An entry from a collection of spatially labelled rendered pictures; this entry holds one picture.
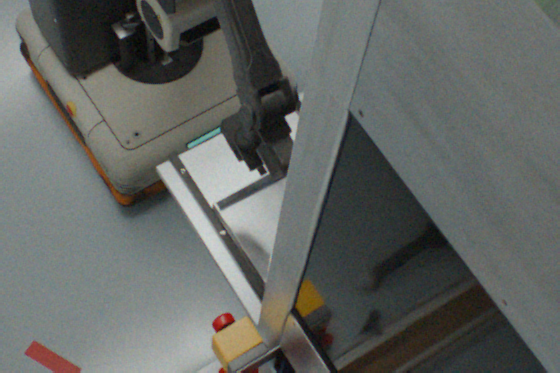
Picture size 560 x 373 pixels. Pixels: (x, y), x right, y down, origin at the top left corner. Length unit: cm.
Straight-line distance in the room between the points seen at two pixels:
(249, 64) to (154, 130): 122
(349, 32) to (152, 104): 187
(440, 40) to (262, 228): 116
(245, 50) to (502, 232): 73
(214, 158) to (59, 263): 99
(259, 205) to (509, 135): 120
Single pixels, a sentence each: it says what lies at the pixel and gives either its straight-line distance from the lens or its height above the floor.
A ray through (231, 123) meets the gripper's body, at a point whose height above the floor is 116.
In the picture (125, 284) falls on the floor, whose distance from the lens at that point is 267.
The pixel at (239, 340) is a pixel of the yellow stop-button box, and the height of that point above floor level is 103.
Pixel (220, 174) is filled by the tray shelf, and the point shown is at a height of 88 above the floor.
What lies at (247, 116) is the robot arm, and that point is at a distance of 139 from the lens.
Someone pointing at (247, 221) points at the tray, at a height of 88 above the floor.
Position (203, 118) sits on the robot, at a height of 28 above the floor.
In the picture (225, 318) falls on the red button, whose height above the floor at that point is 101.
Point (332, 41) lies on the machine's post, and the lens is 79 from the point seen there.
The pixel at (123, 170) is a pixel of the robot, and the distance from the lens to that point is 252.
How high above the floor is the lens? 251
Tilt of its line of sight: 62 degrees down
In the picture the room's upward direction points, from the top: 10 degrees clockwise
